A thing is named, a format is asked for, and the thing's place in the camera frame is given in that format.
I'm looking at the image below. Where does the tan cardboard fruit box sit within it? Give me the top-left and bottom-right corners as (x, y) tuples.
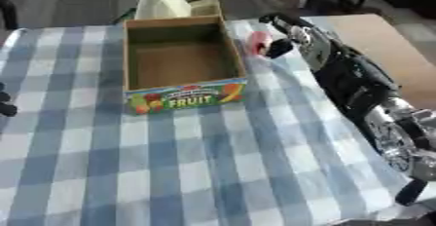
(121, 15), (251, 116)

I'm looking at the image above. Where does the white paper bag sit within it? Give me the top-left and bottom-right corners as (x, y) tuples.
(132, 0), (195, 20)

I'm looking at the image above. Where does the pink toy fruit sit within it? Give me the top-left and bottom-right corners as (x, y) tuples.
(245, 30), (276, 57)

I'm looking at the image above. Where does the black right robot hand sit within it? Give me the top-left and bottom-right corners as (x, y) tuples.
(257, 13), (402, 125)

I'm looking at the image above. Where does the cream carton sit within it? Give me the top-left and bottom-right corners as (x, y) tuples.
(187, 0), (224, 19)

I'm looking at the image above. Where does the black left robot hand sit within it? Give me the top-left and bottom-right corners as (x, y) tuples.
(0, 81), (19, 118)

